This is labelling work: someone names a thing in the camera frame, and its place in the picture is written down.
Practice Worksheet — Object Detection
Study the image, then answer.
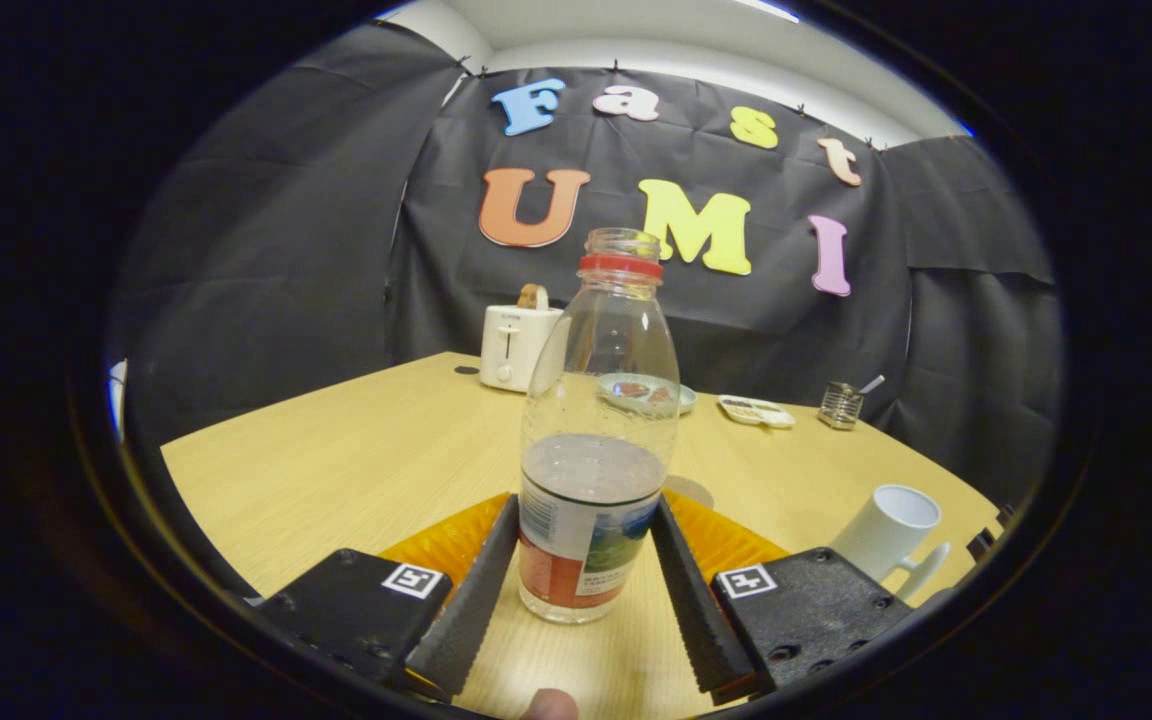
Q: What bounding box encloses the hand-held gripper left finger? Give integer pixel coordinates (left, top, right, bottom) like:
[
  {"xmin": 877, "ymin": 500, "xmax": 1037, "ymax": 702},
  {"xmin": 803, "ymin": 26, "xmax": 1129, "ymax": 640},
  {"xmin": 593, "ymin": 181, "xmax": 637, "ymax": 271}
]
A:
[{"xmin": 256, "ymin": 492, "xmax": 520, "ymax": 703}]

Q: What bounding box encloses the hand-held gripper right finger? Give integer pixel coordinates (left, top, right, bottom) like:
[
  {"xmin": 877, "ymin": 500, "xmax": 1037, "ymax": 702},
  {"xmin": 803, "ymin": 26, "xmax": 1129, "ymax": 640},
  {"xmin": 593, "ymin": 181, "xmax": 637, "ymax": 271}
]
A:
[{"xmin": 650, "ymin": 488, "xmax": 922, "ymax": 706}]

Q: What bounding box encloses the round brown coaster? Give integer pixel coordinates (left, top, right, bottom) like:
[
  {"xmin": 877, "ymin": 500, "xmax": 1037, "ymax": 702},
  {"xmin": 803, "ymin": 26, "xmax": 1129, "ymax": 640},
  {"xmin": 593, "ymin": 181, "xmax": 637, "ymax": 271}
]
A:
[{"xmin": 664, "ymin": 476, "xmax": 715, "ymax": 509}]

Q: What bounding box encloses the clear plastic juice bottle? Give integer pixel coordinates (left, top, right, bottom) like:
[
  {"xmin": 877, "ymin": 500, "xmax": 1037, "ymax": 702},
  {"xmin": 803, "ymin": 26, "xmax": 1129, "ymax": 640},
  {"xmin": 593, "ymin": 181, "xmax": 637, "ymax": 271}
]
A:
[{"xmin": 518, "ymin": 227, "xmax": 682, "ymax": 625}]

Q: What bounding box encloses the white cup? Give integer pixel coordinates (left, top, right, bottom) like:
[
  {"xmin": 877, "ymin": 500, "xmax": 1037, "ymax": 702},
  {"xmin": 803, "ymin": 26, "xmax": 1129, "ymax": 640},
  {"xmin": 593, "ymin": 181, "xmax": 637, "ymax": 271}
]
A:
[{"xmin": 831, "ymin": 484, "xmax": 952, "ymax": 604}]

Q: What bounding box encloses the wooden table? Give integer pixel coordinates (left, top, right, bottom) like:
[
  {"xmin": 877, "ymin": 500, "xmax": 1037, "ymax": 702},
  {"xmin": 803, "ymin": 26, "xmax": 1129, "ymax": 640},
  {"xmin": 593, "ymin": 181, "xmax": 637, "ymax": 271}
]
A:
[{"xmin": 161, "ymin": 350, "xmax": 1002, "ymax": 719}]

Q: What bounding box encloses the white divided condiment tray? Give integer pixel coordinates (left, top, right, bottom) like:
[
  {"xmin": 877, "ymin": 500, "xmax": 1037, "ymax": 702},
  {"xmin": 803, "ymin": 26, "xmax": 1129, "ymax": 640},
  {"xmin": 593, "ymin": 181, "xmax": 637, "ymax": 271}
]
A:
[{"xmin": 717, "ymin": 395, "xmax": 797, "ymax": 430}]

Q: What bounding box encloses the white toaster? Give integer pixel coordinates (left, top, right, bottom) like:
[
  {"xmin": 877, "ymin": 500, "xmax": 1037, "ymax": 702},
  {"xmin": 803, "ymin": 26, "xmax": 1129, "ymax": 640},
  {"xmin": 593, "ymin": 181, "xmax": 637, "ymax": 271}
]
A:
[{"xmin": 479, "ymin": 303, "xmax": 565, "ymax": 393}]

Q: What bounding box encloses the black table clamp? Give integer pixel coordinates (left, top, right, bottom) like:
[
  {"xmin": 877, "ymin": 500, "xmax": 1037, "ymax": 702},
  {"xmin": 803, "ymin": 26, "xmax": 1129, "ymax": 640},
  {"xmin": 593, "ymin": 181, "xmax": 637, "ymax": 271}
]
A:
[{"xmin": 966, "ymin": 505, "xmax": 1017, "ymax": 561}]

